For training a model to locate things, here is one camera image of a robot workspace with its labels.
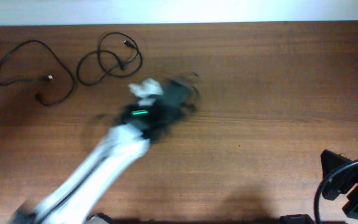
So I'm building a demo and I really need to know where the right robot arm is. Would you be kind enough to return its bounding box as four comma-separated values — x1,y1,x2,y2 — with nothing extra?
314,149,358,222

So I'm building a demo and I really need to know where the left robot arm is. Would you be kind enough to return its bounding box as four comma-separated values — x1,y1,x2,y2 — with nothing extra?
9,78,200,223

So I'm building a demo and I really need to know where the right camera black cable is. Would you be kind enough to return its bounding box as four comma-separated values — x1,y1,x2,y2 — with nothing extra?
313,154,358,224

